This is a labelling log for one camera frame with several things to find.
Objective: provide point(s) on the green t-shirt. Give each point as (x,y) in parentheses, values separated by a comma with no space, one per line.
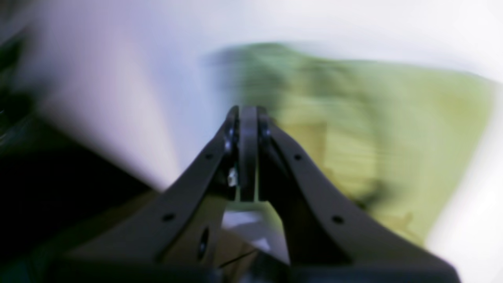
(395,138)

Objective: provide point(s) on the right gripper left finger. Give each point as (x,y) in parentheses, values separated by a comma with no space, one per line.
(173,239)

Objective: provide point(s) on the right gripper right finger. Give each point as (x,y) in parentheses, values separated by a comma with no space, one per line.
(329,238)

